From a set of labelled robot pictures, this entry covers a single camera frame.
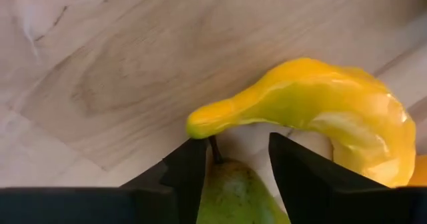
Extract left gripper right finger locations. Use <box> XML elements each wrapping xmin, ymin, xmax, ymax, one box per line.
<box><xmin>268</xmin><ymin>132</ymin><xmax>390</xmax><ymax>224</ymax></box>

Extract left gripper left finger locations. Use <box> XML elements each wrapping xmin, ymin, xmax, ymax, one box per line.
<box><xmin>119</xmin><ymin>137</ymin><xmax>209</xmax><ymax>224</ymax></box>

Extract light green pear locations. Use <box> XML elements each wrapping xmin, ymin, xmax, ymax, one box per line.
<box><xmin>195</xmin><ymin>135</ymin><xmax>292</xmax><ymax>224</ymax></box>

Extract yellow banana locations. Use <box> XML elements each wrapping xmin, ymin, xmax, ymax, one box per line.
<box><xmin>185</xmin><ymin>57</ymin><xmax>418</xmax><ymax>189</ymax></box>

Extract orange yellow oblong fruit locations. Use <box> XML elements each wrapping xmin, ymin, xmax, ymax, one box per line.
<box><xmin>407</xmin><ymin>155</ymin><xmax>427</xmax><ymax>187</ymax></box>

